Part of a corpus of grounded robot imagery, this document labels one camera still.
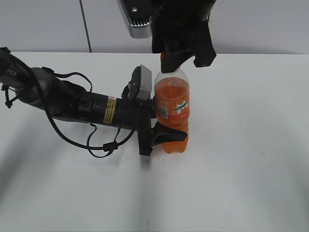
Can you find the orange bottle cap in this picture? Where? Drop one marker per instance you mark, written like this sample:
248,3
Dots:
163,58

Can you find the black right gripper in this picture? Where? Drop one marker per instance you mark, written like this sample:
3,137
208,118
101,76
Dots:
181,29

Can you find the orange Mirinda soda bottle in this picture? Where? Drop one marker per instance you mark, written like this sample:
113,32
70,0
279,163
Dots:
172,99

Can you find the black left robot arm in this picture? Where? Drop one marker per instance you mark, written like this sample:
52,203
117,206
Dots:
62,100

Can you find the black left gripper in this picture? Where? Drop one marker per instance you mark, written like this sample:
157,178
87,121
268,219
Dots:
135,115

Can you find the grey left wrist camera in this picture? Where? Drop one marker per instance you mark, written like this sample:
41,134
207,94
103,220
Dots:
140,85

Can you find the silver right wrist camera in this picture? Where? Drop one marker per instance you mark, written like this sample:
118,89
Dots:
137,17

